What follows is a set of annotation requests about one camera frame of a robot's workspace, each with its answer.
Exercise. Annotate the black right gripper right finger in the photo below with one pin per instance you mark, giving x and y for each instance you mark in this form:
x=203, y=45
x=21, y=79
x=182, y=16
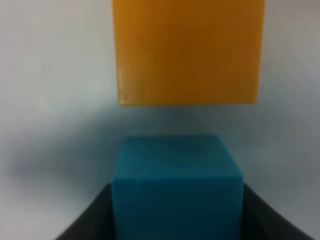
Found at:
x=262, y=222

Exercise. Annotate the blue cube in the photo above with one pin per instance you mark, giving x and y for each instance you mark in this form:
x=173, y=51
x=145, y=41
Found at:
x=177, y=187

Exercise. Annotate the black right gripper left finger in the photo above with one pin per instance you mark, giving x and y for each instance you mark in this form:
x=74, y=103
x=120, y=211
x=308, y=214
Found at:
x=96, y=222

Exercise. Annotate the orange cube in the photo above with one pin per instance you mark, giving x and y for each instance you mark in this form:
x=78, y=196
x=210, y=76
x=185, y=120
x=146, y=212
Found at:
x=188, y=52

